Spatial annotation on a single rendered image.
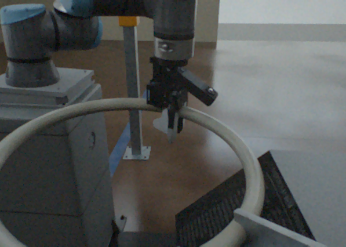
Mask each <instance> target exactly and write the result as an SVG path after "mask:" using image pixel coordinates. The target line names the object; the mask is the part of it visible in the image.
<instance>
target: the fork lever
mask: <svg viewBox="0 0 346 247"><path fill-rule="evenodd" d="M234 219H235V221H237V222H238V223H239V224H240V225H241V226H242V227H243V229H244V231H245V233H246V241H245V242H244V243H243V244H242V245H241V246H240V247H327V246H324V245H322V244H319V243H317V242H315V241H313V240H310V239H308V238H306V237H303V236H302V235H299V234H297V233H294V232H292V231H290V230H287V229H285V228H283V227H281V226H278V225H277V224H274V223H271V222H270V221H267V220H265V219H262V218H260V217H258V216H256V215H254V214H251V213H249V212H247V211H245V210H242V209H239V208H238V209H237V210H235V211H234Z"/></svg>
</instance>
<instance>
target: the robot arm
mask: <svg viewBox="0 0 346 247"><path fill-rule="evenodd" d="M196 5H197V0H55V1H54V3H53V10H46V7H45V5H41V4H18V5H8V6H4V7H2V8H1V10H0V16H1V26H2V32H3V37H4V41H5V48H6V53H7V57H8V67H7V70H6V74H5V81H6V84H7V85H9V86H12V87H15V88H41V87H45V86H50V85H53V84H56V83H58V82H59V81H60V74H59V72H58V70H57V68H56V66H55V64H54V62H53V61H52V52H63V51H72V50H91V49H95V48H97V47H98V46H99V45H100V43H101V40H102V36H103V23H102V20H101V17H108V16H119V17H147V18H149V19H152V20H153V36H154V56H150V63H152V79H151V80H150V82H149V83H147V104H149V105H152V106H154V107H156V108H162V107H166V108H165V109H164V110H163V113H162V117H161V118H159V119H155V120H154V121H153V126H154V127H155V128H157V129H159V130H160V131H162V132H165V133H166V134H167V138H168V141H169V144H172V143H173V142H174V140H175V139H176V130H177V133H180V132H181V131H182V130H183V128H184V123H185V119H183V118H180V117H179V116H178V113H177V112H176V111H177V110H179V108H180V107H181V106H186V107H188V93H190V94H191V95H193V96H195V97H196V98H197V99H199V100H200V101H201V102H202V103H203V104H204V105H206V106H207V107H210V106H211V105H212V104H213V103H214V102H215V100H216V97H217V96H218V93H217V92H216V91H215V90H214V89H213V88H211V87H210V86H209V85H208V84H206V83H205V82H203V81H202V80H201V79H199V78H198V77H197V76H196V75H194V74H193V73H192V72H190V70H188V69H186V68H185V66H187V65H188V63H189V59H190V58H191V57H192V56H193V54H194V38H195V37H194V34H195V20H196ZM152 82H153V83H152ZM148 90H149V91H150V99H148Z"/></svg>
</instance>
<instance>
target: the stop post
mask: <svg viewBox="0 0 346 247"><path fill-rule="evenodd" d="M118 19H119V26H122V30H123V46H124V54H125V70H126V86H127V94H128V98H138V99H139V98H140V89H139V67H138V55H137V33H136V26H137V25H138V24H139V23H140V22H139V17H119V16H118ZM129 125H130V141H131V146H127V148H126V151H125V155H124V158H123V159H129V160H148V159H149V156H150V150H151V146H143V145H142V132H141V111H140V110H129Z"/></svg>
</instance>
